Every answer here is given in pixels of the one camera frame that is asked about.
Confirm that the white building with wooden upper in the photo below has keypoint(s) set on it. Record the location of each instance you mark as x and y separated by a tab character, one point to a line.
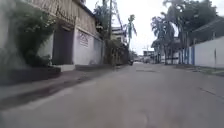
83	43

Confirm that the utility pole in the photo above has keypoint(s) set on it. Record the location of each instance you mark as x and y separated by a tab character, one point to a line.
110	26

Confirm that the palm tree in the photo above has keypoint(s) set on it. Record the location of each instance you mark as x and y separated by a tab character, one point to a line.
130	28

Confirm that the grey concrete road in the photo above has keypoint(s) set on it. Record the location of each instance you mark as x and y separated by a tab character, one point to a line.
133	100

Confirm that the row of palm trees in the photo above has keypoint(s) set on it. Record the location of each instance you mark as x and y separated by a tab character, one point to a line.
180	23

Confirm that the dark roadside verge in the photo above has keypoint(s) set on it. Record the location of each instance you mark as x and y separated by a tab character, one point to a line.
30	83

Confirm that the green climbing bush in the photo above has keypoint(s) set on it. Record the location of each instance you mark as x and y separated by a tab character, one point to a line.
28	33

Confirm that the white and blue wall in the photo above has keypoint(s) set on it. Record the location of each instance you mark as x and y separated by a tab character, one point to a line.
206	53

